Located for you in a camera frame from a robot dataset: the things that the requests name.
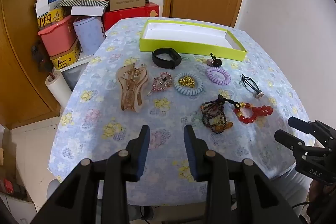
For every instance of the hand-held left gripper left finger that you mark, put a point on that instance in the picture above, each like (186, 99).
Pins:
(143, 153)

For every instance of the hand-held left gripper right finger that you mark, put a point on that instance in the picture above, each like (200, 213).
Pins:
(190, 153)

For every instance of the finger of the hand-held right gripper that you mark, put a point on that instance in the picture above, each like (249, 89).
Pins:
(299, 123)
(286, 138)

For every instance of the clear amber hair claw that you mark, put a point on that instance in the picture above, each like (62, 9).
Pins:
(131, 90)

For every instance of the pink rhinestone heart hair clip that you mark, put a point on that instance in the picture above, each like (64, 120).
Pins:
(161, 82)

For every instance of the black fitness band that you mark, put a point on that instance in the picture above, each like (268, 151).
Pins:
(157, 60)

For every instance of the lime green shallow box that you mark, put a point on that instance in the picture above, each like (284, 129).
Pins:
(183, 35)

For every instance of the floral light blue tablecloth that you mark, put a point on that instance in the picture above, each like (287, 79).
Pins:
(162, 113)

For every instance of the translucent plastic drawer unit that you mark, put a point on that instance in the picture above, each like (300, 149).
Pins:
(74, 74)

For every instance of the white paper roll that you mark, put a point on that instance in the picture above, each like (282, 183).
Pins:
(59, 90)

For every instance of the yellow printed box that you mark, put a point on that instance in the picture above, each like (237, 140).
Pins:
(65, 58)
(50, 18)

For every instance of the lavender round container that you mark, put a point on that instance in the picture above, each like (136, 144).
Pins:
(88, 35)

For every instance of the large red gift box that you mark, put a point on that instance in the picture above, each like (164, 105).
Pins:
(126, 16)

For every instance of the dark brown bag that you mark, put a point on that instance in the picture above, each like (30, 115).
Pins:
(42, 56)

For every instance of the pink plastic bin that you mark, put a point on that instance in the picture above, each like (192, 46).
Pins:
(59, 37)

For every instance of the flat white box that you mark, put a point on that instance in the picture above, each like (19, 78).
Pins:
(86, 11)

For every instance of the brown wooden wardrobe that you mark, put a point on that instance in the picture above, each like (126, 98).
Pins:
(18, 56)

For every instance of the green striped box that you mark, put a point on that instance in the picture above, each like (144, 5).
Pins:
(89, 3)

